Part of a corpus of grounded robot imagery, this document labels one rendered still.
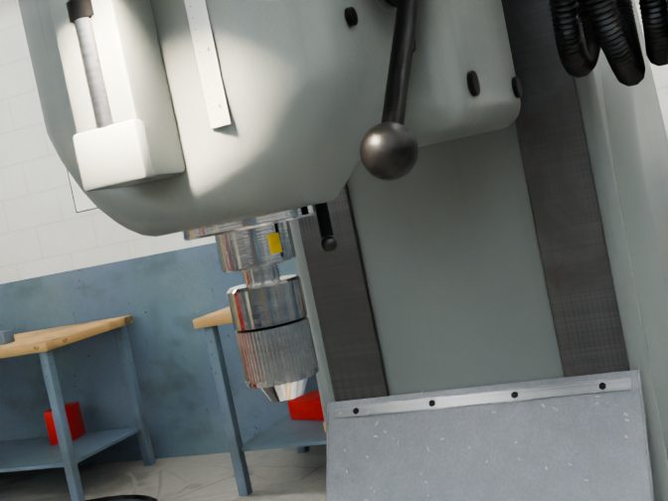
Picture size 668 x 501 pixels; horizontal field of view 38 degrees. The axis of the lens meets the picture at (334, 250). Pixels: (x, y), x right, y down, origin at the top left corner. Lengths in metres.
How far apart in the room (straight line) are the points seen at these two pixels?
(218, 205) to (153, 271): 5.25
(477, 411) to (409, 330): 0.10
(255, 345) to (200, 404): 5.20
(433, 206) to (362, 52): 0.40
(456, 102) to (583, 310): 0.32
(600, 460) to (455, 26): 0.43
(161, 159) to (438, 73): 0.23
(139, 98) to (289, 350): 0.19
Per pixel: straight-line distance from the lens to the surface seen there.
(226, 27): 0.52
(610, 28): 0.75
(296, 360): 0.60
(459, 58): 0.68
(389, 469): 0.99
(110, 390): 6.14
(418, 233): 0.97
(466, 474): 0.96
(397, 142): 0.49
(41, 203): 6.24
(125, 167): 0.50
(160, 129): 0.52
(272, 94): 0.52
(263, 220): 0.58
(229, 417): 4.77
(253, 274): 0.61
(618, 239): 0.93
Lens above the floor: 1.31
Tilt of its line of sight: 3 degrees down
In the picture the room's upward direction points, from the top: 12 degrees counter-clockwise
